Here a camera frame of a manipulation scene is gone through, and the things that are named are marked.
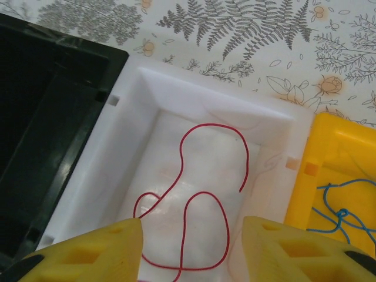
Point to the black plastic bin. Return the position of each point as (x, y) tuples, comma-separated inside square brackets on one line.
[(44, 117)]

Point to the yellow plastic bin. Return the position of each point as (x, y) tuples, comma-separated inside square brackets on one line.
[(337, 141)]

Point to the white plastic bin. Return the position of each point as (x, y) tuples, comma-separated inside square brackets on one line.
[(123, 147)]

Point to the floral tablecloth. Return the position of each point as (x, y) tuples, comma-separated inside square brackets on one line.
[(235, 29)]

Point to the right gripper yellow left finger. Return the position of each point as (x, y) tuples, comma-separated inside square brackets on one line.
[(88, 255)]

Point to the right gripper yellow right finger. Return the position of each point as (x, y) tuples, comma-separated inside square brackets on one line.
[(293, 255)]

